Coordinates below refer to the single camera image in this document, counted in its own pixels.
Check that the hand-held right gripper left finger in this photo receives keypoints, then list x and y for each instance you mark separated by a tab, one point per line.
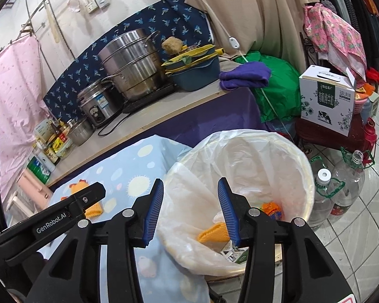
153	214

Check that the oil bottle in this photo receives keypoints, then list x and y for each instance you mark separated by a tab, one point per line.
64	127

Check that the printed orange plastic bag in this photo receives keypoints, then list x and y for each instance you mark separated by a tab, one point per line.
271	210

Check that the white bin with plastic liner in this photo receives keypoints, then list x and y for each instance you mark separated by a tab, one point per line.
265	170

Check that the blue basin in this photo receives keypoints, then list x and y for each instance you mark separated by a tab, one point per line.
192	75

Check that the yellow rimmed dish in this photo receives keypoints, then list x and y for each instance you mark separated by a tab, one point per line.
189	58

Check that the steel rice cooker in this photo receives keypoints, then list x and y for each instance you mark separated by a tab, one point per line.
96	104

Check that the purple cloth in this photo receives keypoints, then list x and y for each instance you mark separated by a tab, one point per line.
244	75

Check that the hanging dark clothes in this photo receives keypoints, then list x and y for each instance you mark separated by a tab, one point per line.
366	6

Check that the blue spotted tablecloth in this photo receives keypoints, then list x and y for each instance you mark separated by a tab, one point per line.
129	176

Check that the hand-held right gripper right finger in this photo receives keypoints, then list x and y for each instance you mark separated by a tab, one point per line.
227	214

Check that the steel bowl with lid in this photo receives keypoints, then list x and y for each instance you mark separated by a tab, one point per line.
79	132

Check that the pink floral cloth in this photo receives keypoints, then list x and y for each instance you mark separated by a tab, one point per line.
331	31

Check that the black induction cooker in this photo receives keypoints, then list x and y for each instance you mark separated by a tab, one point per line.
151	96

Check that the beige curtain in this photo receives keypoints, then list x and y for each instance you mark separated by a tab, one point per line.
255	12

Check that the open clear water bottle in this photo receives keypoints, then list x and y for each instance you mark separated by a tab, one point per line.
350	183

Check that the red thermos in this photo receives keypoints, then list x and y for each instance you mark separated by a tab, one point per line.
370	139

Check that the white wall socket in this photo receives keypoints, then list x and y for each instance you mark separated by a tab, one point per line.
102	1
92	7

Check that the yellow orange toy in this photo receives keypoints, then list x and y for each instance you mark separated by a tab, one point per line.
94	210

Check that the dark red side table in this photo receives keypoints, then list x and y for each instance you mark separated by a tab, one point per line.
328	137

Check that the steel steamer pot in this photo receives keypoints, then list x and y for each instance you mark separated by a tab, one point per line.
129	66

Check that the capped clear water bottle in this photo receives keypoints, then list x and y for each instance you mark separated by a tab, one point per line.
323	195

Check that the clear plastic food container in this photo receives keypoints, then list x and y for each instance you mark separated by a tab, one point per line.
65	151

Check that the yellow seasoning packet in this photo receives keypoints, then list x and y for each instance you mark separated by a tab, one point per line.
64	142

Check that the green white packet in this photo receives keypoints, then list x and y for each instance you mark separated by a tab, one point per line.
38	169

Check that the white bottle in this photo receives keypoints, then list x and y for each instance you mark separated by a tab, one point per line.
45	161

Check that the dark sauce bottle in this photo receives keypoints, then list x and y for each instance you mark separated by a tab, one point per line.
53	151

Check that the green plastic bag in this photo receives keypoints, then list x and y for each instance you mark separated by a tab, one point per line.
274	94

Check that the white plastic bag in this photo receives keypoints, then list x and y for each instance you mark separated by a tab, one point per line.
218	217

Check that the white green milk carton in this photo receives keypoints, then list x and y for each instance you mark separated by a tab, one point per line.
237	255

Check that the white milk gift box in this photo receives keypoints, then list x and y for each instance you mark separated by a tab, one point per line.
327	104

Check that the short orange foam net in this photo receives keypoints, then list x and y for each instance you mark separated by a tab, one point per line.
213	233

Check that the navy patterned cloth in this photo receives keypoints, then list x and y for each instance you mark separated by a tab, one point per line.
82	63

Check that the dark purple table skirt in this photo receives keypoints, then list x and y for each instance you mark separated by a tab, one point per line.
208	113

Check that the pink plastic basket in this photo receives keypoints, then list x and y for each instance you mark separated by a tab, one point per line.
361	105

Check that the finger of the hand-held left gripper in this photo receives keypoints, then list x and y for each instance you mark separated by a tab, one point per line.
88	194

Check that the brown sponge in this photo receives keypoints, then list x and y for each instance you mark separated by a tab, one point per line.
171	45

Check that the white blender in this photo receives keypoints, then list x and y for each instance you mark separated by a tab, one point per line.
19	206

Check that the pink kettle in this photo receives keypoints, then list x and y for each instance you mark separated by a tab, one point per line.
33	186

